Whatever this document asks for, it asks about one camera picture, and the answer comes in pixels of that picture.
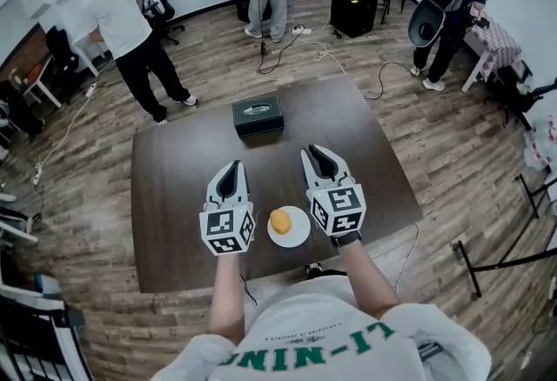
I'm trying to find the yellow-brown potato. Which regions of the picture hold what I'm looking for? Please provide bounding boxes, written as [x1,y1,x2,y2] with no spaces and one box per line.
[269,209,292,237]

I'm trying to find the checkered cloth table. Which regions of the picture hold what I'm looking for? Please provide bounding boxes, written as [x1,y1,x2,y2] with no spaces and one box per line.
[460,9,523,93]

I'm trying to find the black metal rack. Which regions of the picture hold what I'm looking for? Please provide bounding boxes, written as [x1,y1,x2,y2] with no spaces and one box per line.
[0,274,95,381]

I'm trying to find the black wheeled stand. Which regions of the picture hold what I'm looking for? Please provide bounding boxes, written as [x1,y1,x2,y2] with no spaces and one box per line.
[452,172,557,300]

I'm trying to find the clear water jug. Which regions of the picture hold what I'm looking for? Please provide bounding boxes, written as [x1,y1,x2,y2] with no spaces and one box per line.
[541,112,557,154]
[524,117,550,171]

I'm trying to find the person's right forearm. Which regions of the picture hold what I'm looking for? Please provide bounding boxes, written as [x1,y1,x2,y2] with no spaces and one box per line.
[337,242,400,319]

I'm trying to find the dark brown table white legs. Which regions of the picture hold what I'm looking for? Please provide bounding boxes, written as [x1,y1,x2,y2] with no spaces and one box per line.
[131,77,424,294]

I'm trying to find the black floor cable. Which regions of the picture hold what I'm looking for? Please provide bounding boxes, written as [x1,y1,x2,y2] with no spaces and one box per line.
[364,61,414,101]
[258,26,306,75]

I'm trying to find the black capsule backpack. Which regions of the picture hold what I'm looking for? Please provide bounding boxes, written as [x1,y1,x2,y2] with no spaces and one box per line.
[408,0,469,50]

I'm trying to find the person's left forearm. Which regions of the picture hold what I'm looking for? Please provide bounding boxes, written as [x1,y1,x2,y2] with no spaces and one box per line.
[207,255,245,345]

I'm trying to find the white floor cable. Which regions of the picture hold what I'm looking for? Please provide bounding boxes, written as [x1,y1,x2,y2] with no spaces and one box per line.
[395,221,421,291]
[289,31,349,76]
[35,94,92,174]

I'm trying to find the black tissue box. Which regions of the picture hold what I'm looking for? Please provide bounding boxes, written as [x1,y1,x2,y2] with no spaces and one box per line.
[231,94,285,138]

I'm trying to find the black office chair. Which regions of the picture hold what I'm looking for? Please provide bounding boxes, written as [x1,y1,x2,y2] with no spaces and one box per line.
[485,60,557,130]
[143,0,186,45]

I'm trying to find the small white plate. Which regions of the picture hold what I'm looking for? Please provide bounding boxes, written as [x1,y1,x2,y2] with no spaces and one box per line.
[266,205,312,249]

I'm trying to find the person's white printed t-shirt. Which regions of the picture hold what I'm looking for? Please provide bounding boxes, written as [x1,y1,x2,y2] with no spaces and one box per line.
[150,275,493,381]

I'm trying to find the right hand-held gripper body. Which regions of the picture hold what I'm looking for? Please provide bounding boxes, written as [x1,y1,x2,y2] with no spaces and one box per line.
[305,179,368,238]

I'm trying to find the black cabinet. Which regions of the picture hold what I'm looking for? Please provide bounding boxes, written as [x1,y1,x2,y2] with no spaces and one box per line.
[329,0,379,39]

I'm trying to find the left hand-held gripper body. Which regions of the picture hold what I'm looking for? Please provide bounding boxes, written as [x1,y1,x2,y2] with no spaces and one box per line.
[198,200,257,257]

